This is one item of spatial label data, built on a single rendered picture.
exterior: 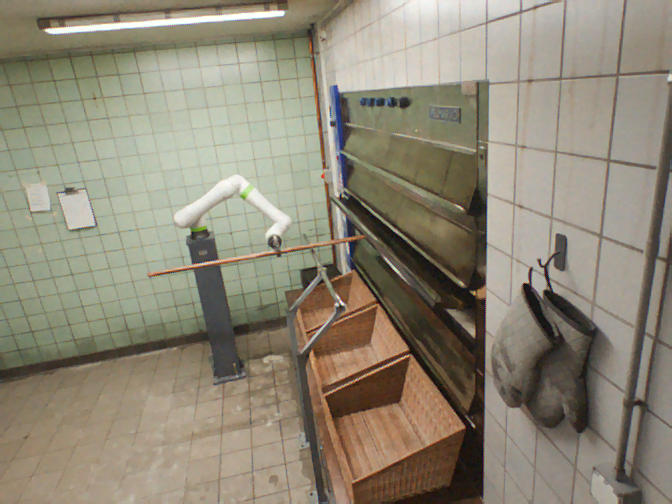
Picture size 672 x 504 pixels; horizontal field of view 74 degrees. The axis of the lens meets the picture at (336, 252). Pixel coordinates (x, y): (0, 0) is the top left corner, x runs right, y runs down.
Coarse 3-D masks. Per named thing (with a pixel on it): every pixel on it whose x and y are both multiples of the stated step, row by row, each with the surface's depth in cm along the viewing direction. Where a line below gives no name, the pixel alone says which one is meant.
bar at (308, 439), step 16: (320, 272) 253; (336, 304) 211; (288, 320) 259; (320, 336) 213; (304, 352) 214; (304, 368) 216; (304, 384) 219; (304, 400) 222; (304, 416) 283; (304, 432) 298; (304, 448) 284; (320, 480) 240; (320, 496) 243
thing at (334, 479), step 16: (288, 304) 351; (320, 400) 238; (416, 400) 230; (320, 416) 226; (320, 432) 216; (368, 432) 213; (320, 448) 218; (336, 464) 196; (336, 480) 188; (464, 480) 182; (336, 496) 181; (416, 496) 177; (432, 496) 176; (448, 496) 176; (464, 496) 175; (480, 496) 174
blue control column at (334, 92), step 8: (336, 88) 300; (336, 96) 302; (336, 104) 303; (336, 112) 305; (336, 120) 308; (336, 128) 312; (336, 136) 317; (336, 144) 322; (336, 152) 326; (344, 160) 317; (344, 168) 318; (344, 176) 320; (344, 184) 322; (344, 192) 324; (344, 224) 342; (344, 232) 347; (352, 248) 339; (352, 264) 343
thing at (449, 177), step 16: (352, 128) 293; (352, 144) 286; (368, 144) 253; (384, 144) 227; (400, 144) 206; (416, 144) 188; (368, 160) 248; (384, 160) 223; (400, 160) 202; (416, 160) 185; (432, 160) 171; (448, 160) 159; (464, 160) 148; (400, 176) 199; (416, 176) 183; (432, 176) 169; (448, 176) 157; (464, 176) 146; (432, 192) 165; (448, 192) 155; (464, 192) 144; (464, 208) 140
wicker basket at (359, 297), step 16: (352, 272) 332; (320, 288) 331; (336, 288) 334; (352, 288) 331; (304, 304) 332; (320, 304) 335; (352, 304) 328; (368, 304) 282; (304, 320) 322; (320, 320) 319; (336, 320) 281; (304, 336) 297
